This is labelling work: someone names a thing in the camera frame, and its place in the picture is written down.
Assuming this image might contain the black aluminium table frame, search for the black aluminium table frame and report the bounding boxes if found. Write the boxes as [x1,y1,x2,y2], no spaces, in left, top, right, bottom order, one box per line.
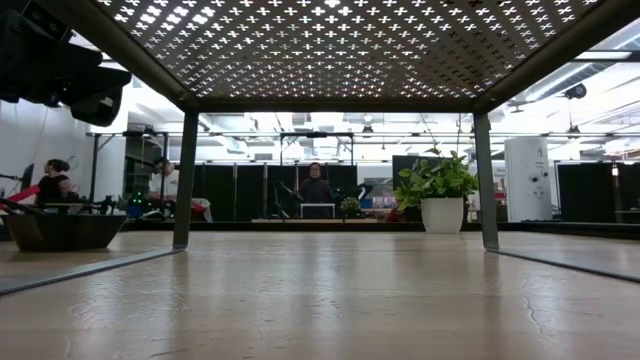
[122,219,640,239]

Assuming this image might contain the black partition screen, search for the black partition screen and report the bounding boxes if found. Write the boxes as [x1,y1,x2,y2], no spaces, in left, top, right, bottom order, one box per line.
[172,163,359,222]
[556,161,640,224]

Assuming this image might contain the dark shelving rack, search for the dark shelving rack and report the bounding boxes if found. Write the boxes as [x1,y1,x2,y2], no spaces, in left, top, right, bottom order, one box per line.
[124,134,169,211]

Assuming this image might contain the small green background plant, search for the small green background plant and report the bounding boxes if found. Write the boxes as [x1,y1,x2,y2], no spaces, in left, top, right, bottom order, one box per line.
[338,196,362,220]

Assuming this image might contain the green plant in white pot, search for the green plant in white pot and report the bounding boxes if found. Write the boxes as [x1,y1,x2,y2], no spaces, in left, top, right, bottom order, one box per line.
[392,146,480,235]

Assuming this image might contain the silver ceiling duct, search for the silver ceiling duct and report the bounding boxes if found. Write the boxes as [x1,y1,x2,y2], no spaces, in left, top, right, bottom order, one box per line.
[507,32,640,109]

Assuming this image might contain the grey perforated metal shelf riser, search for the grey perforated metal shelf riser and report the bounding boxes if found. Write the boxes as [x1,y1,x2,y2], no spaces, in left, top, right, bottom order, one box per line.
[0,0,640,297]

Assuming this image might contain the red padded bar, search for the red padded bar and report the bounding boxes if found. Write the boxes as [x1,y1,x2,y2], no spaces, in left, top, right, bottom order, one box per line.
[0,184,40,211]

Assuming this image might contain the large wavy square black plate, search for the large wavy square black plate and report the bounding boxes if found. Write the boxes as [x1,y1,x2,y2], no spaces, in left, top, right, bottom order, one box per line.
[3,213,127,253]

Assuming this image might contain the white cylindrical machine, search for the white cylindrical machine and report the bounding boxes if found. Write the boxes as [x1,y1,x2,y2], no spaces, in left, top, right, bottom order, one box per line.
[503,136,551,223]

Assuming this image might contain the white framed black monitor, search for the white framed black monitor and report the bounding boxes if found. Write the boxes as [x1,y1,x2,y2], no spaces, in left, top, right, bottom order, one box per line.
[299,202,337,220]

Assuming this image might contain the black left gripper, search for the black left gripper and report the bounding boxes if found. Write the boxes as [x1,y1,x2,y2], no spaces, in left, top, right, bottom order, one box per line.
[0,12,132,127]

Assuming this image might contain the person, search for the person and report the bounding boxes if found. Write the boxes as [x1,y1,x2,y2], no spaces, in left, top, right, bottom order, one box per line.
[148,157,180,201]
[298,162,335,205]
[37,158,77,206]

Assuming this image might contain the black ceiling dome lamp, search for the black ceiling dome lamp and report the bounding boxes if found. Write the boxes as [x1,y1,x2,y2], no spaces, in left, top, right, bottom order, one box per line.
[563,82,589,100]

